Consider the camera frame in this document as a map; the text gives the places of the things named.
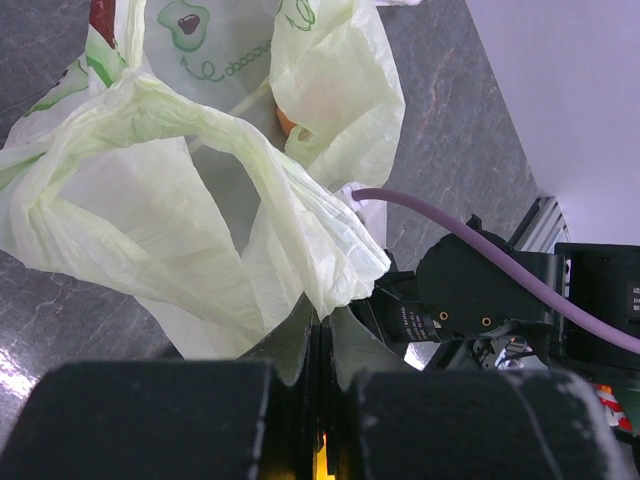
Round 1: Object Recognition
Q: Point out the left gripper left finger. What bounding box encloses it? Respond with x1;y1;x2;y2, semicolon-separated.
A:
242;299;320;479

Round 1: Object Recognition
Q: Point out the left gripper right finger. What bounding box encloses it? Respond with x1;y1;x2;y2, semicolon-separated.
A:
319;307;415;479

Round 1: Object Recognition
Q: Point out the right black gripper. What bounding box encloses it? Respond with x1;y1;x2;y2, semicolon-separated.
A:
350;234;555;370

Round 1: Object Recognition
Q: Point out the yellow banana bunch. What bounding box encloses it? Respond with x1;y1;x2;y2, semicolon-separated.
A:
269;429;341;480

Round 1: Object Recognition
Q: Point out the pale green plastic bag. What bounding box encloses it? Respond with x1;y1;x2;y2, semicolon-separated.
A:
1;1;405;358

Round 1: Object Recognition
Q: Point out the orange peach fruit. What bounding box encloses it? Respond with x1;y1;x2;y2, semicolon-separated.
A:
276;106;298;136

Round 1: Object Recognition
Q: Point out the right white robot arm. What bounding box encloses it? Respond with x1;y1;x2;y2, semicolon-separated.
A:
351;216;639;388

